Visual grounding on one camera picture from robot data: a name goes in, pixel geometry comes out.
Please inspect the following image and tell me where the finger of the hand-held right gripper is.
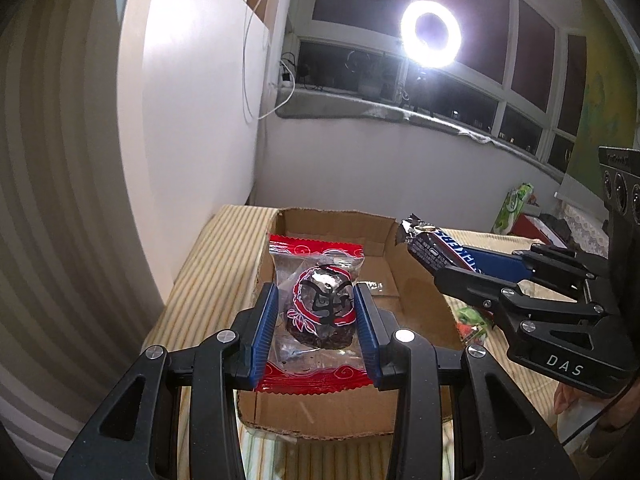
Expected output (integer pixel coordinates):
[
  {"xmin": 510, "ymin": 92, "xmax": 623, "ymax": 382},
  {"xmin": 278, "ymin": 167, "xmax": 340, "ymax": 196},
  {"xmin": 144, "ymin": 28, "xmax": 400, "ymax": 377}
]
[
  {"xmin": 467, "ymin": 242, "xmax": 610, "ymax": 292},
  {"xmin": 434, "ymin": 266, "xmax": 609, "ymax": 347}
]

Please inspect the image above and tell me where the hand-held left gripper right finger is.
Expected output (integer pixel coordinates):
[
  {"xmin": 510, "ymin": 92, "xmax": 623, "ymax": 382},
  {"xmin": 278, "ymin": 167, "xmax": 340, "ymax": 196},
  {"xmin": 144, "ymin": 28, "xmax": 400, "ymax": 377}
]
[{"xmin": 352, "ymin": 282, "xmax": 571, "ymax": 480}]

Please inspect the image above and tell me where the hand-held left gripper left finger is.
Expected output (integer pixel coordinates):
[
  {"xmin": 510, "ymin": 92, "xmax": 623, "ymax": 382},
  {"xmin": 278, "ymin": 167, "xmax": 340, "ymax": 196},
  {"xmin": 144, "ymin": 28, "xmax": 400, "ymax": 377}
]
[{"xmin": 52, "ymin": 282, "xmax": 278, "ymax": 480}]

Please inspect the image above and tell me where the dark chocolate bar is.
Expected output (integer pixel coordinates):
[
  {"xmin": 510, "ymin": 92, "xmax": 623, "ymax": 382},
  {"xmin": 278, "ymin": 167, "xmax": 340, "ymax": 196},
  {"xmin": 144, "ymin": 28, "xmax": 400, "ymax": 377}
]
[{"xmin": 396, "ymin": 213, "xmax": 501, "ymax": 281}]

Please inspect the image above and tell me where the cardboard box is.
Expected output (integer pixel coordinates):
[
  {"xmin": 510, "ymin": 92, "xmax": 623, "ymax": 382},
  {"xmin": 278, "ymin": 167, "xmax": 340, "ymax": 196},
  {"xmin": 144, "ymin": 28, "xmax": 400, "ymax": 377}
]
[{"xmin": 236, "ymin": 205, "xmax": 466, "ymax": 443}]

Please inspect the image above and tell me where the red clear chocolate cake packet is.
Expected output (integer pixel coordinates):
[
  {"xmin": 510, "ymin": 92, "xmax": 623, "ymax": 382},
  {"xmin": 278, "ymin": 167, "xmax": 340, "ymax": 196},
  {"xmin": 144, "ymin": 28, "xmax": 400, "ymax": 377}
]
[{"xmin": 254, "ymin": 233, "xmax": 372, "ymax": 397}]

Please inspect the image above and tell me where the person's right hand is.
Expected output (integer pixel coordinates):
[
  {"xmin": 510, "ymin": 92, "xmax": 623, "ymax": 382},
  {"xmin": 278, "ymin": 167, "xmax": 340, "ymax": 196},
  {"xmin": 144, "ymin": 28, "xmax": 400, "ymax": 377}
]
[{"xmin": 554, "ymin": 382, "xmax": 588, "ymax": 415}]

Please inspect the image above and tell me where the green snack packet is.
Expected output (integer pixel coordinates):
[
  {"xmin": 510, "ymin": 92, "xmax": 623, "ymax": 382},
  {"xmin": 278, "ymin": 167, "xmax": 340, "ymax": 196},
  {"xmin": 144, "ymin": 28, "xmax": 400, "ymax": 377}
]
[{"xmin": 454, "ymin": 305, "xmax": 495, "ymax": 346}]

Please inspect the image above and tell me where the red box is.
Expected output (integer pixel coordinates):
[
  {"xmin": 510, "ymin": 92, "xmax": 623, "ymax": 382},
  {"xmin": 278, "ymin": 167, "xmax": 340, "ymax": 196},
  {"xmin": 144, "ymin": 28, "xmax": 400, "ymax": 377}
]
[{"xmin": 510, "ymin": 214, "xmax": 561, "ymax": 248}]

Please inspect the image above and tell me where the green printed bag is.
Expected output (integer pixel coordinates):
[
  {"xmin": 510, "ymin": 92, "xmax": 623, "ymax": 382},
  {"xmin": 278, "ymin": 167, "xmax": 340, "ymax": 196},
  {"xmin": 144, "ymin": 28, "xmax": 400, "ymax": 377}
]
[{"xmin": 492, "ymin": 182, "xmax": 535, "ymax": 233}]

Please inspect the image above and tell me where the black pouch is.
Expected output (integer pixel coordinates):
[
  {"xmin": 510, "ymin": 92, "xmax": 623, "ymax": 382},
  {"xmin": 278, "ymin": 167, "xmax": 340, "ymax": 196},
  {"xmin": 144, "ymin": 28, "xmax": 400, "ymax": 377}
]
[{"xmin": 540, "ymin": 214, "xmax": 572, "ymax": 247}]

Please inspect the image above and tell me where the white lace cloth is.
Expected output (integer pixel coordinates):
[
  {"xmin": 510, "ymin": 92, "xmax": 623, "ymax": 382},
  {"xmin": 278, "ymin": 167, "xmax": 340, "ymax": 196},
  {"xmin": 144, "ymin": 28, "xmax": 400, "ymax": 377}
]
[{"xmin": 559, "ymin": 204, "xmax": 609, "ymax": 247}]

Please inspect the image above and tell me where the grey windowsill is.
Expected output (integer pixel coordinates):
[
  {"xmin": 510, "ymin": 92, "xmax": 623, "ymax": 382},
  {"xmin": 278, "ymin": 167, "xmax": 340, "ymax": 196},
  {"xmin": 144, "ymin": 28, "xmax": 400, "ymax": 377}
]
[{"xmin": 275, "ymin": 87, "xmax": 566, "ymax": 181}]

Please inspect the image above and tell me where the white wardrobe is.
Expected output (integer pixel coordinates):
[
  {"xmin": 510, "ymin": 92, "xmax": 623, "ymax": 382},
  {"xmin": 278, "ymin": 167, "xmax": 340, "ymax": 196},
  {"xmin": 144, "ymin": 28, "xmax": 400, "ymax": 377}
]
[{"xmin": 120, "ymin": 0, "xmax": 271, "ymax": 306}]

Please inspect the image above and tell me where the black cable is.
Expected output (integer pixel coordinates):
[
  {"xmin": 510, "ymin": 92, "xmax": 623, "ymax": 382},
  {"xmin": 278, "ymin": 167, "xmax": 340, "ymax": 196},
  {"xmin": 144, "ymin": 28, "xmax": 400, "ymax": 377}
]
[{"xmin": 561, "ymin": 387, "xmax": 632, "ymax": 446}]

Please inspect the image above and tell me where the window frame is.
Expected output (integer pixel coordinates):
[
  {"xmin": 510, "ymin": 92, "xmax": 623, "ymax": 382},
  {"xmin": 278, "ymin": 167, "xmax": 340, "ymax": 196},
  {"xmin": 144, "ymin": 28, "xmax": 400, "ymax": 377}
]
[{"xmin": 287, "ymin": 0, "xmax": 591, "ymax": 171}]

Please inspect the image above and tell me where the green wall map poster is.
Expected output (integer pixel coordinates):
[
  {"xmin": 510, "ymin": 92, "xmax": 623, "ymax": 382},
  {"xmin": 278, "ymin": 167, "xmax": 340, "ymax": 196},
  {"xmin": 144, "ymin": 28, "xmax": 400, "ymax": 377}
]
[{"xmin": 555, "ymin": 0, "xmax": 640, "ymax": 211}]

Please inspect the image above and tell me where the ring light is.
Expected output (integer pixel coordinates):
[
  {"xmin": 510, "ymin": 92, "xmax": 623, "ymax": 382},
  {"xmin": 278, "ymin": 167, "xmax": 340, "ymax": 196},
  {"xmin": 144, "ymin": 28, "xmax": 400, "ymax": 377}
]
[{"xmin": 400, "ymin": 0, "xmax": 462, "ymax": 68}]

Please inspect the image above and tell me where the white cable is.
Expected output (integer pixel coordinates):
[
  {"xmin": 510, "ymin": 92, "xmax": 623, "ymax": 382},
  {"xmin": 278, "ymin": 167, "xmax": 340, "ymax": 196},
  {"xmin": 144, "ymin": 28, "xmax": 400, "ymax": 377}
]
[{"xmin": 202, "ymin": 0, "xmax": 297, "ymax": 121}]

